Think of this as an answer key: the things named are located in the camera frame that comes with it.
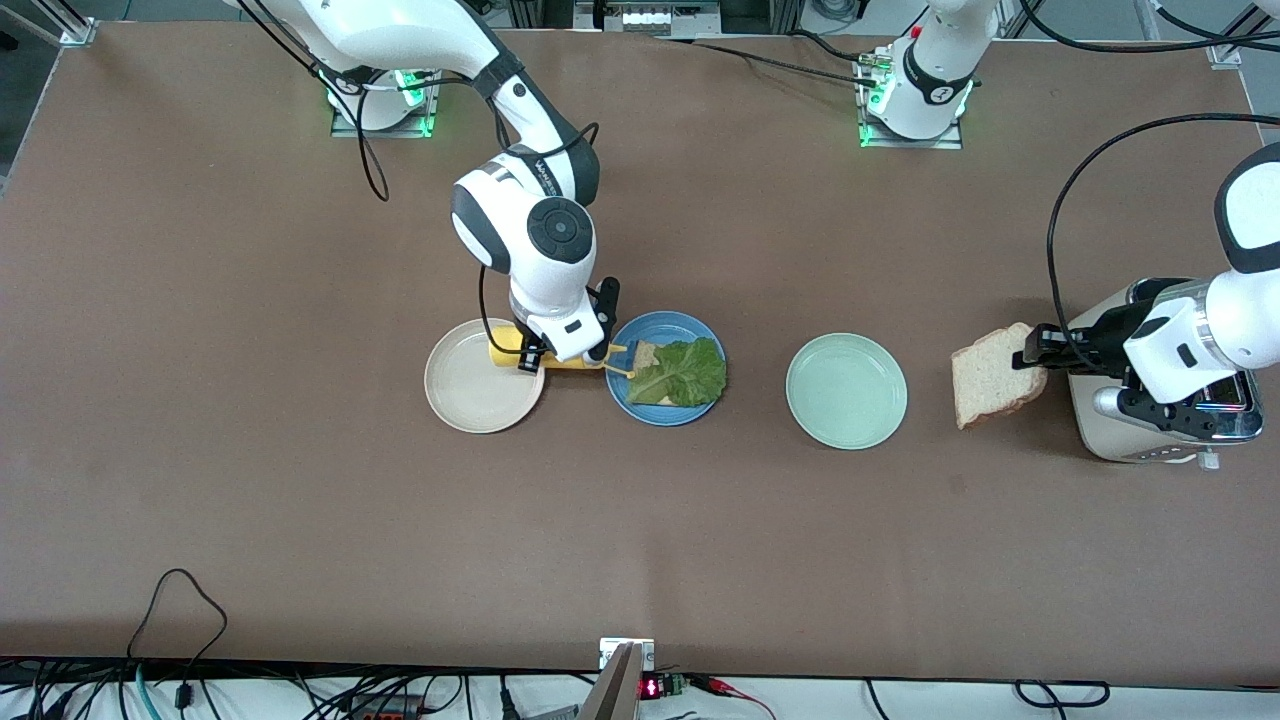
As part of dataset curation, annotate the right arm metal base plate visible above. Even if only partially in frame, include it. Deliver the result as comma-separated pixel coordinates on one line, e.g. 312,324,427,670
330,65,443,139

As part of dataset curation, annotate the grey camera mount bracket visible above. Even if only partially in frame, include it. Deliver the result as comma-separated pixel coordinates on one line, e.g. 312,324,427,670
580,638,656,720

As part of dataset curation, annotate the aluminium table corner bracket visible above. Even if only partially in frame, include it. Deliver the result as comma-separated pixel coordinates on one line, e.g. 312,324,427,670
1205,0,1280,69
30,0,97,47

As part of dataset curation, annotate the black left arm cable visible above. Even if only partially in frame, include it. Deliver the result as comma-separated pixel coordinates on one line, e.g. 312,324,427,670
1018,0,1280,376

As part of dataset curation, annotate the green lettuce leaf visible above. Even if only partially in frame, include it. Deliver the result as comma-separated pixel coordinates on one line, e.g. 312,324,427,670
626,337,728,409

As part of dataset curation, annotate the white vented box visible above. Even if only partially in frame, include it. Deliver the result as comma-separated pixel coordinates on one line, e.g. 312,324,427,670
575,0,721,36

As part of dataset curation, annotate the thin black looped cable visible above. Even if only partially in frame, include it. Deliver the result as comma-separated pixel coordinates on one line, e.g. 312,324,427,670
125,568,229,701

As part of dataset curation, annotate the coiled black cable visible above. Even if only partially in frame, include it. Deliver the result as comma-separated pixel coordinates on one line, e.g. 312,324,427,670
1014,679,1111,707

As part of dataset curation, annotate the light green round plate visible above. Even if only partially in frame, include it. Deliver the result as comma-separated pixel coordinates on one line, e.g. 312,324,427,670
785,333,909,451

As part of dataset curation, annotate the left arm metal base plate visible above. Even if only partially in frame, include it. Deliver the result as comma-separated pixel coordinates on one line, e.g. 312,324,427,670
858,50,966,151

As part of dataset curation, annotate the red clip lead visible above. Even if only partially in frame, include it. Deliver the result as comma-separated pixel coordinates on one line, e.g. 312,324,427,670
695,675,776,720

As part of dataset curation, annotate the blue round plate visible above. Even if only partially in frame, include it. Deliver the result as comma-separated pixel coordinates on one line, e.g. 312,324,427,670
605,310,728,428

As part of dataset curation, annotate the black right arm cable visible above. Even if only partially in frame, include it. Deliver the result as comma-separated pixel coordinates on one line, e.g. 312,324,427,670
235,0,601,351

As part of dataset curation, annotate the black cable to arm base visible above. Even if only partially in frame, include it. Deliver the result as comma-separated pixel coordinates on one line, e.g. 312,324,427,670
650,28,886,91

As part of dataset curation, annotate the beige round plate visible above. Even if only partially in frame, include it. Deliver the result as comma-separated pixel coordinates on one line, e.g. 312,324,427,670
424,318,547,435

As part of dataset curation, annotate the beige chrome toaster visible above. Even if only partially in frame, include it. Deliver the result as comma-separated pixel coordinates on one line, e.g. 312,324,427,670
1063,277,1266,471

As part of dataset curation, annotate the yellow mustard squeeze bottle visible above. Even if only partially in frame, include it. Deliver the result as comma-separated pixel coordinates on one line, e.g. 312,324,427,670
488,343,637,379

